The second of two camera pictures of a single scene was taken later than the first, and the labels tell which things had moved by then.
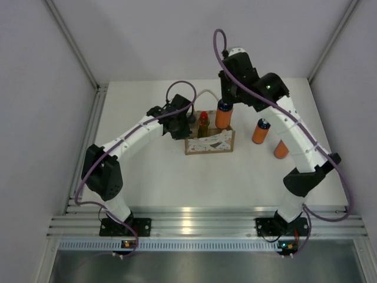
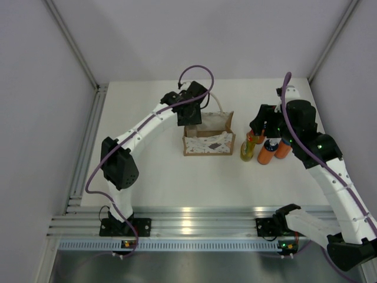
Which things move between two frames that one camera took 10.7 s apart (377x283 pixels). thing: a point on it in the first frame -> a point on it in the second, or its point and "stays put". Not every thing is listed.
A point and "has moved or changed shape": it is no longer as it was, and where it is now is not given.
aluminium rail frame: x=72 y=219 stays put
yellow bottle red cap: x=203 y=124 -> x=248 y=147
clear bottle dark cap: x=193 y=126 stays put
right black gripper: x=225 y=97 -> x=267 y=114
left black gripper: x=185 y=133 -> x=195 y=119
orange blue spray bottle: x=281 y=150 stays put
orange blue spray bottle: x=261 y=131 has moved or changed shape
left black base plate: x=111 y=227 stays put
